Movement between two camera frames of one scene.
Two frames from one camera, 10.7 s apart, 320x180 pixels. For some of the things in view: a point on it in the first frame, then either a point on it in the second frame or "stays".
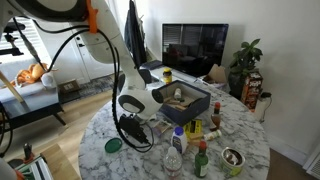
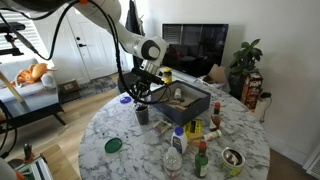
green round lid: (113, 145) stays
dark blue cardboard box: (182, 101) stays
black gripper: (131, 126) → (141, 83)
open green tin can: (231, 161) stays
